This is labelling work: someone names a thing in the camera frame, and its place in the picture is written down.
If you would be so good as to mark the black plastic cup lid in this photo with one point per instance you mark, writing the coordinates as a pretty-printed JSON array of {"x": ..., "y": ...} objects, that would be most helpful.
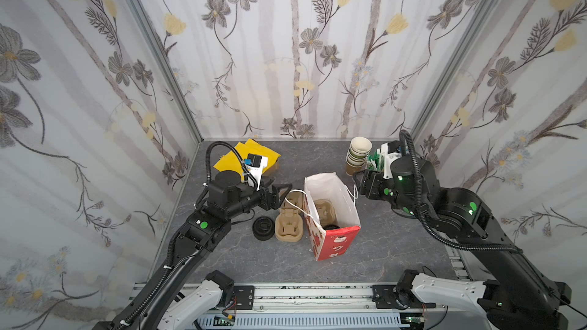
[{"x": 331, "y": 227}]

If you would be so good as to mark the brown pulp cup carrier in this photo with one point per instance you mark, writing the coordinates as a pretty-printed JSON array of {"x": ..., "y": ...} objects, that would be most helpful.
[{"x": 289, "y": 224}]

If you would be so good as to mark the green white wrapped straws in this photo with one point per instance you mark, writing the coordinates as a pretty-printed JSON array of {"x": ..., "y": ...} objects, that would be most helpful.
[{"x": 376, "y": 161}]

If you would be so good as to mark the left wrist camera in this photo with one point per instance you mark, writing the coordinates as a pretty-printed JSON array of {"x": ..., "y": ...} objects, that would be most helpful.
[{"x": 255, "y": 165}]

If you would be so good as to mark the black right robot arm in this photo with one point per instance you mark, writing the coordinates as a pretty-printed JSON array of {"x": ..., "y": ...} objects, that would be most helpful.
[{"x": 518, "y": 296}]

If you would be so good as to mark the aluminium mounting rail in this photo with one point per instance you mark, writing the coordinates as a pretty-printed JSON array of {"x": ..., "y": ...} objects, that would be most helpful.
[{"x": 293, "y": 302}]

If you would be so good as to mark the red white paper bag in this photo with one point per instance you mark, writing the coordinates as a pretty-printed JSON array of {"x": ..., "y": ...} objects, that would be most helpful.
[{"x": 328, "y": 186}]

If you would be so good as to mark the stack of paper cups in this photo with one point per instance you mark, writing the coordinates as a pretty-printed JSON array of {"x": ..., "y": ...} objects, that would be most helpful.
[{"x": 357, "y": 155}]

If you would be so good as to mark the yellow napkin stack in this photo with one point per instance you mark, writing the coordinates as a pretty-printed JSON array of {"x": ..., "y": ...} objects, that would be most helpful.
[{"x": 229, "y": 161}]

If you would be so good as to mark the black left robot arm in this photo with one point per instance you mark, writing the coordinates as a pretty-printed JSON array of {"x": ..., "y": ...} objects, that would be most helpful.
[{"x": 226, "y": 195}]

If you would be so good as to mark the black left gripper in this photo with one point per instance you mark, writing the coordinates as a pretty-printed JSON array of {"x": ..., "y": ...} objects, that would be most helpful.
[{"x": 267, "y": 196}]

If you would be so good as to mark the stack of black lids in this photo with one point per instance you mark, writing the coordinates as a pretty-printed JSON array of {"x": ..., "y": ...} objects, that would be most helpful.
[{"x": 263, "y": 228}]

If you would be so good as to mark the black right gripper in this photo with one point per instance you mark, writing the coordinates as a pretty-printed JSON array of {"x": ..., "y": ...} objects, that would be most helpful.
[{"x": 367, "y": 183}]

